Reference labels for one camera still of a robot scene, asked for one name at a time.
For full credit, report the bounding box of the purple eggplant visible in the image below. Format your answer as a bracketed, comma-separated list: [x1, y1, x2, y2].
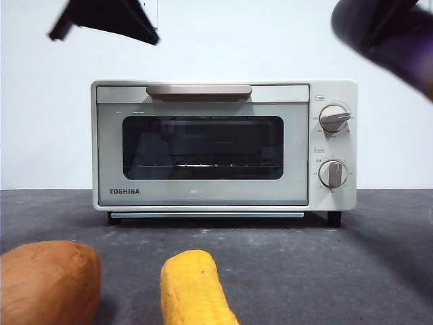
[330, 0, 433, 102]

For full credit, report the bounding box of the beige oven door handle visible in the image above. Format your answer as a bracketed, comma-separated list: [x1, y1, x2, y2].
[145, 85, 253, 103]

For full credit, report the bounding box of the oven door with glass window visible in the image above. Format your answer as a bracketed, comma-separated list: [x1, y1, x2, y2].
[96, 84, 311, 207]

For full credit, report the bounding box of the white Toshiba toaster oven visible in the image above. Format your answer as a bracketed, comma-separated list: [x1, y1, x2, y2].
[90, 79, 358, 228]

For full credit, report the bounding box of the large temperature knob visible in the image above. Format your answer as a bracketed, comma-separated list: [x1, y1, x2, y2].
[319, 104, 352, 133]

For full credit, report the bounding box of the small timer knob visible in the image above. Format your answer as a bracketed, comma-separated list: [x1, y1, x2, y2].
[319, 159, 348, 189]

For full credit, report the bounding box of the brown sweet potato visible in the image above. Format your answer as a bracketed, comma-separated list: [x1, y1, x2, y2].
[0, 240, 101, 325]

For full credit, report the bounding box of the yellow corn cob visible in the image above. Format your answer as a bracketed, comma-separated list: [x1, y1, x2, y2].
[160, 249, 240, 325]

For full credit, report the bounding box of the white wall socket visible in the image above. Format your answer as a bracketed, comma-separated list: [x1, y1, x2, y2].
[140, 0, 159, 30]

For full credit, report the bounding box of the wire oven rack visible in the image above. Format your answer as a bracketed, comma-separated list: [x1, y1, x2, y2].
[130, 162, 282, 171]

